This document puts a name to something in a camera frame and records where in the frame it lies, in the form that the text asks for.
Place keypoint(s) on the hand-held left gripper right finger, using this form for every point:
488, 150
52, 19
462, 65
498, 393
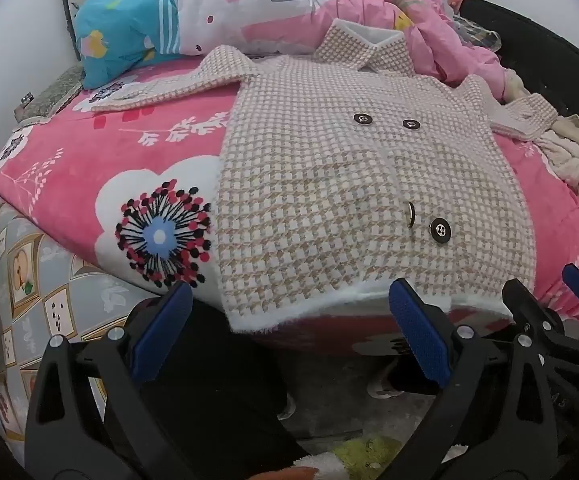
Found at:
419, 330

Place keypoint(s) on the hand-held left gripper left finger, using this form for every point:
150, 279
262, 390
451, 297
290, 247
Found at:
164, 320

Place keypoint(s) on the beige houndstooth coat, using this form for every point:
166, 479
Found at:
319, 185

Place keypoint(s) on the beige clothes pile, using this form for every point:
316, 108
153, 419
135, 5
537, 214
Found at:
574, 150

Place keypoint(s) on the white shoe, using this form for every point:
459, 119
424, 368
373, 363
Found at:
384, 385

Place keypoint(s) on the grey patterned mattress cover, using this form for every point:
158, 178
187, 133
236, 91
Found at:
44, 285

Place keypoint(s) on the yellow green plush slipper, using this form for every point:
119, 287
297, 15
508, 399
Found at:
364, 455

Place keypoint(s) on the pink floral bed sheet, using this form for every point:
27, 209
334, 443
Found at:
94, 160

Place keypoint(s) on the black headboard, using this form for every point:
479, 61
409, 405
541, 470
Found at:
544, 60

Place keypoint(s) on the grey stone ledge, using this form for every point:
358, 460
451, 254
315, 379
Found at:
49, 95

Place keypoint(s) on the plaid cloth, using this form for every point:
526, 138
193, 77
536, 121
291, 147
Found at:
479, 35

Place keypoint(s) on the pink rabbit print quilt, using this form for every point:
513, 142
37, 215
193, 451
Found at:
269, 10

